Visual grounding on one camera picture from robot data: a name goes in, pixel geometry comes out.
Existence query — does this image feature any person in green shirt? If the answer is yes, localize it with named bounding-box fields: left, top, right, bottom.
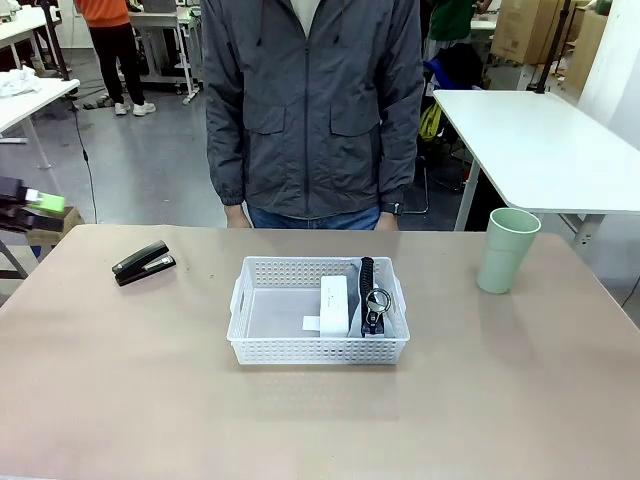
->
left=428, top=0, right=494, bottom=42

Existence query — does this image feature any pale green cup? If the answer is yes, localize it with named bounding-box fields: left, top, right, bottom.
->
left=475, top=207, right=543, bottom=295

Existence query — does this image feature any person's left forearm grey sleeve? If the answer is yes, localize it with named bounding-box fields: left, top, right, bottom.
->
left=377, top=99, right=425, bottom=206

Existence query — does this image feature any black chair with blue bag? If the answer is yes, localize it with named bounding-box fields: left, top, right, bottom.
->
left=423, top=42, right=485, bottom=92

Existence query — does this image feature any small brown cardboard box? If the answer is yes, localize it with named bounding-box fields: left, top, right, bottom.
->
left=27, top=206, right=84, bottom=247

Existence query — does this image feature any yellow bag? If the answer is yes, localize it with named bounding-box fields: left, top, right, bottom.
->
left=419, top=102, right=444, bottom=142

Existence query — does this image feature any white table with cloth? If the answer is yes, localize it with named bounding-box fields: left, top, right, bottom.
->
left=0, top=77, right=81, bottom=170

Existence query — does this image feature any white rectangular box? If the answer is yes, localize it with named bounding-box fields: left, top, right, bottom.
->
left=319, top=274, right=351, bottom=338

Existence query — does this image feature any black floor cable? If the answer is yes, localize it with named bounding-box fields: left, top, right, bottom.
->
left=73, top=105, right=99, bottom=224

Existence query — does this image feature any large white table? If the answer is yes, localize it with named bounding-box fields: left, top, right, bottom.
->
left=432, top=88, right=640, bottom=261

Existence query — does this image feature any black stapler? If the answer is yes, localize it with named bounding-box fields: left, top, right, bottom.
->
left=111, top=239, right=178, bottom=288

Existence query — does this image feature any white crumpled cloth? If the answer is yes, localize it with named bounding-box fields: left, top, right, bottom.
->
left=0, top=68, right=44, bottom=99

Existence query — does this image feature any black metal stand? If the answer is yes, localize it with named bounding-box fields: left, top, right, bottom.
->
left=40, top=0, right=72, bottom=82

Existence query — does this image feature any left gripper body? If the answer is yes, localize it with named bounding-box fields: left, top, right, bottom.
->
left=0, top=175, right=31, bottom=234

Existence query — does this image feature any black tripod pole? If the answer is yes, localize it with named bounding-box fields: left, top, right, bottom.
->
left=530, top=0, right=574, bottom=95

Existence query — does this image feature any white background desk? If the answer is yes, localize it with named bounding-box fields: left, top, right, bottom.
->
left=127, top=8, right=202, bottom=105

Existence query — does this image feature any person in orange shirt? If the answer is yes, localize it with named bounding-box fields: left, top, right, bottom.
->
left=74, top=0, right=157, bottom=117

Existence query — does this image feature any person's right forearm grey sleeve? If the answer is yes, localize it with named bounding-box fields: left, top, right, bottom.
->
left=205, top=99, right=250, bottom=207

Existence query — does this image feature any white perforated plastic basket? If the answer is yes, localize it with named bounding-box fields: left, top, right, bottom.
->
left=226, top=255, right=412, bottom=367

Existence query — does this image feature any person's right hand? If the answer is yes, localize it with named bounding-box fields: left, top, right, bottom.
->
left=224, top=203, right=251, bottom=230

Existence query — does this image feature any person in grey jacket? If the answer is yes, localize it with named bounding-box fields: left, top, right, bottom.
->
left=199, top=0, right=425, bottom=232

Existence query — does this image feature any large cardboard boxes stack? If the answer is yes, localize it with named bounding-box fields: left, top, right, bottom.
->
left=489, top=0, right=576, bottom=66

